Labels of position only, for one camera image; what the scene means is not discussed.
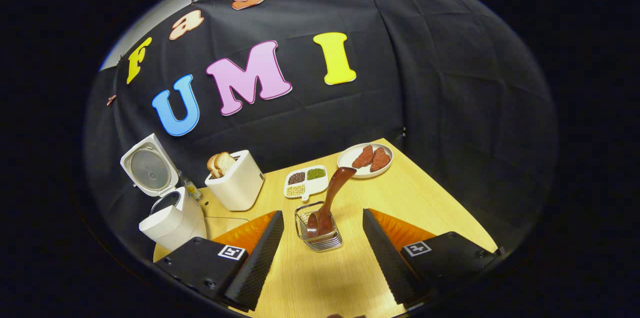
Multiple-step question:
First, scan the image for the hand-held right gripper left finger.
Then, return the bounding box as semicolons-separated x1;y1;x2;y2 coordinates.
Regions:
154;210;285;311

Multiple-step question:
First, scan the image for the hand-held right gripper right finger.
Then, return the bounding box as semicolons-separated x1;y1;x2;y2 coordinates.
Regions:
362;208;501;306

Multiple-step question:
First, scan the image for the wire chopstick holder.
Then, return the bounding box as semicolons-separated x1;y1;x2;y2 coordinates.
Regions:
294;201;344;253

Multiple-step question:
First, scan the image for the brown wooden spoon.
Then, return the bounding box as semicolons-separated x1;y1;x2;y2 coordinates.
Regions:
306;166;358;240

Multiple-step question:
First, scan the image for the white rice cooker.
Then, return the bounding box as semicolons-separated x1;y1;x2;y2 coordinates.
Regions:
120;133;208;251

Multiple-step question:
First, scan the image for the white toaster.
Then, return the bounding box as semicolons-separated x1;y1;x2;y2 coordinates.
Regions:
205;150;265;212

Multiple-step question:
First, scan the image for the white divided bean dish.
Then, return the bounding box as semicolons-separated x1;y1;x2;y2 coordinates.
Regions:
283;165;329;202

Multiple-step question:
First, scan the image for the small clear bottle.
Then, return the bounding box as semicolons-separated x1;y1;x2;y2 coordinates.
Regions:
178;172;203;202

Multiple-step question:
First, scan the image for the red meat piece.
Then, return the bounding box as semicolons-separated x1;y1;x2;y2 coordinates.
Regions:
369;147;392;173
352;145;375;169

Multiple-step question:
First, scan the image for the white round plate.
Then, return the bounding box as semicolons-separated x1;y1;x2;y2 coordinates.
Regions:
337;143;394;179

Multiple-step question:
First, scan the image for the black backdrop cloth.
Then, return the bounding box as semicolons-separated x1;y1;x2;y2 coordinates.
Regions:
84;0;558;259

